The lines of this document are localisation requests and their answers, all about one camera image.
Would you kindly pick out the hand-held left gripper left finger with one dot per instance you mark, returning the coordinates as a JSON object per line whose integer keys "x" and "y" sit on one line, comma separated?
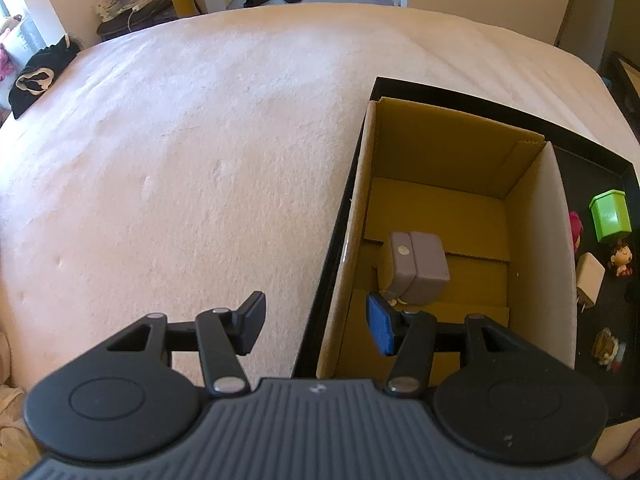
{"x": 250, "y": 325}

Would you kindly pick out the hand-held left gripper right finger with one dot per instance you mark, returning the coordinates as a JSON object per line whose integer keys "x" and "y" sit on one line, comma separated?
{"x": 380, "y": 325}

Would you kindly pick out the brown cardboard box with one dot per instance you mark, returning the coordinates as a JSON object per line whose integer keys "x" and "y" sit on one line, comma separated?
{"x": 435, "y": 125}

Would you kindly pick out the white charger plug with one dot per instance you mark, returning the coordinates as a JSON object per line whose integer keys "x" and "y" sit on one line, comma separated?
{"x": 589, "y": 275}

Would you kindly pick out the pink toy figurine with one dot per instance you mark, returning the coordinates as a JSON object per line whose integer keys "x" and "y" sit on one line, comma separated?
{"x": 575, "y": 230}

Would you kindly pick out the small colourful figurine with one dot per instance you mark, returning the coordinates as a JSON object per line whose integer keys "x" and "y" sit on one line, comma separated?
{"x": 607, "y": 347}

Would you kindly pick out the dark-haired doll figurine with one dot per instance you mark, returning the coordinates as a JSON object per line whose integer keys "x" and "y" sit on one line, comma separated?
{"x": 622, "y": 257}

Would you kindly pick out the black tray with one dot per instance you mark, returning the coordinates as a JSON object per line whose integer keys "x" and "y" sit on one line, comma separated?
{"x": 595, "y": 170}

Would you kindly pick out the grey cube adapter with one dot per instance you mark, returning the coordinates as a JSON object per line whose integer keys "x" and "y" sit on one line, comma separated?
{"x": 425, "y": 265}

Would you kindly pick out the cream cloth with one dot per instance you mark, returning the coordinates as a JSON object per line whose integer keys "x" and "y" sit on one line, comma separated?
{"x": 12, "y": 410}

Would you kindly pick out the green toy block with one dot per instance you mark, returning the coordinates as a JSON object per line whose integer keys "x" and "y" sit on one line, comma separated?
{"x": 610, "y": 215}

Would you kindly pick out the person's bare leg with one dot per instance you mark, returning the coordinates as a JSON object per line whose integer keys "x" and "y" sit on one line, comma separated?
{"x": 627, "y": 460}

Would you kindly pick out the dark low table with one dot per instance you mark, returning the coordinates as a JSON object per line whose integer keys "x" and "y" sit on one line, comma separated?
{"x": 150, "y": 17}

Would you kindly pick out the black hoodie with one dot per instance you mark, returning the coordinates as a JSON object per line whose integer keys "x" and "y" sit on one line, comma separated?
{"x": 45, "y": 60}

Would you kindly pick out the white patterned pouch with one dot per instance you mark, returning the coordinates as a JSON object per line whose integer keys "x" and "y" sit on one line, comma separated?
{"x": 106, "y": 4}

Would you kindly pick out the dark picture frame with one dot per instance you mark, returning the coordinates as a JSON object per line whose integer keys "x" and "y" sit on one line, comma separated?
{"x": 625, "y": 85}

